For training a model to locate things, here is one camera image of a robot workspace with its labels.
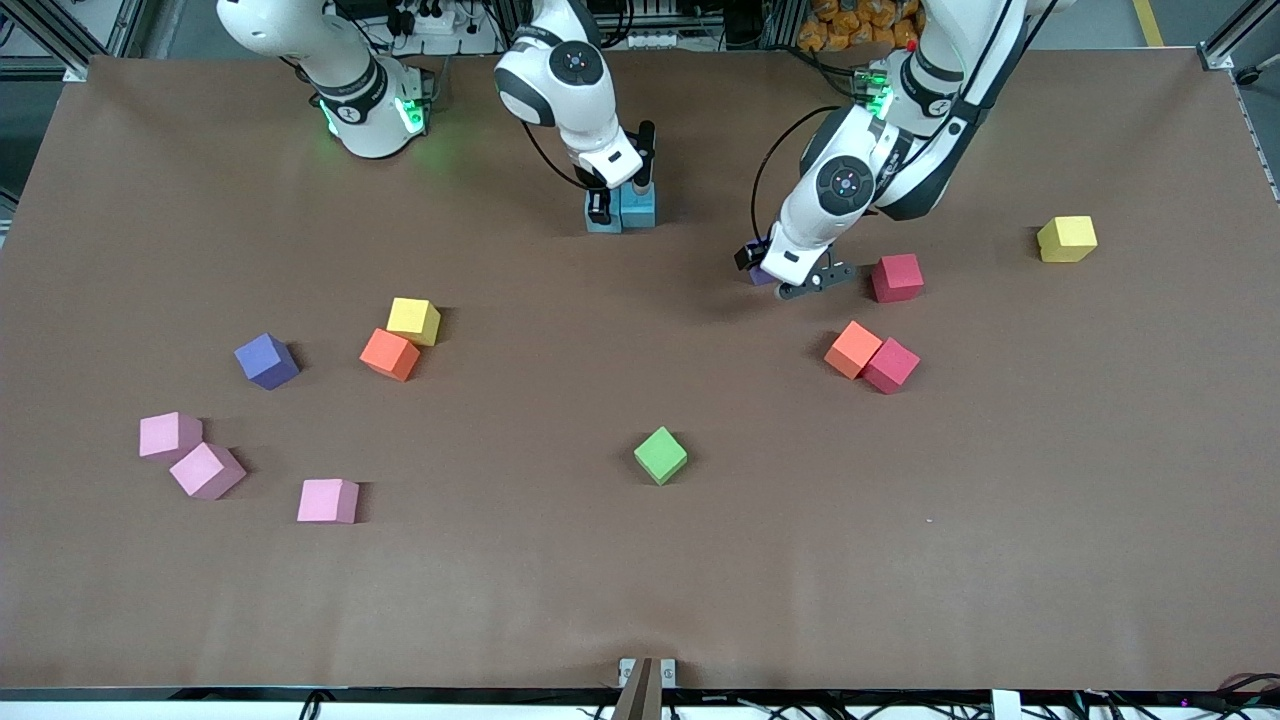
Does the orange foam cube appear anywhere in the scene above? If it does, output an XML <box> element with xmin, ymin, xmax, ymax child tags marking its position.
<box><xmin>823</xmin><ymin>320</ymin><xmax>884</xmax><ymax>381</ymax></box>
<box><xmin>359</xmin><ymin>328</ymin><xmax>422</xmax><ymax>383</ymax></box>

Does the red foam cube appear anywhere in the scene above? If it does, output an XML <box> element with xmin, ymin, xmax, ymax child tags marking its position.
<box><xmin>862</xmin><ymin>337</ymin><xmax>921</xmax><ymax>396</ymax></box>
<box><xmin>869</xmin><ymin>252</ymin><xmax>925</xmax><ymax>304</ymax></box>

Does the yellow foam cube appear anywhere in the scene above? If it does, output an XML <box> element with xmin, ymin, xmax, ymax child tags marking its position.
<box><xmin>386</xmin><ymin>297</ymin><xmax>442</xmax><ymax>348</ymax></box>
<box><xmin>1036</xmin><ymin>215</ymin><xmax>1099</xmax><ymax>264</ymax></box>

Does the white power strip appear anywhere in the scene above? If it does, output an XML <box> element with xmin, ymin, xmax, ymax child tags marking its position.
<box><xmin>600</xmin><ymin>28</ymin><xmax>693</xmax><ymax>51</ymax></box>
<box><xmin>385</xmin><ymin>0</ymin><xmax>501</xmax><ymax>56</ymax></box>

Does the green foam cube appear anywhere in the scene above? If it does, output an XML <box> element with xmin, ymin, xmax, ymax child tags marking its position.
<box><xmin>633</xmin><ymin>426</ymin><xmax>689</xmax><ymax>487</ymax></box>

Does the bag of orange snacks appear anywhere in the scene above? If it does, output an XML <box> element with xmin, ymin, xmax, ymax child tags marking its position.
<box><xmin>797</xmin><ymin>0</ymin><xmax>921</xmax><ymax>53</ymax></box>

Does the large paper table cover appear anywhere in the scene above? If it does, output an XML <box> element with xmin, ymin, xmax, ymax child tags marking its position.
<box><xmin>0</xmin><ymin>48</ymin><xmax>1280</xmax><ymax>691</ymax></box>

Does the pink foam cube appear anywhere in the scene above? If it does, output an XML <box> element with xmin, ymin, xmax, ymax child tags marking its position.
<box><xmin>138</xmin><ymin>411</ymin><xmax>204</xmax><ymax>462</ymax></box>
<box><xmin>168</xmin><ymin>441</ymin><xmax>247</xmax><ymax>501</ymax></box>
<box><xmin>296</xmin><ymin>478</ymin><xmax>360</xmax><ymax>525</ymax></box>

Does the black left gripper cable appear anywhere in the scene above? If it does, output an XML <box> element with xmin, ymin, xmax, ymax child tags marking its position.
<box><xmin>750</xmin><ymin>105</ymin><xmax>843</xmax><ymax>243</ymax></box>

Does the metal bracket with post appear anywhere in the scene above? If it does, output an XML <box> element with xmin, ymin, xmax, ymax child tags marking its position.
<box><xmin>612</xmin><ymin>657</ymin><xmax>677</xmax><ymax>720</ymax></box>

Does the aluminium frame profile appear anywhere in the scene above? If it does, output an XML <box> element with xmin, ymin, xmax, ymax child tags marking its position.
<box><xmin>0</xmin><ymin>0</ymin><xmax>166</xmax><ymax>81</ymax></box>
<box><xmin>1195</xmin><ymin>0</ymin><xmax>1280</xmax><ymax>86</ymax></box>

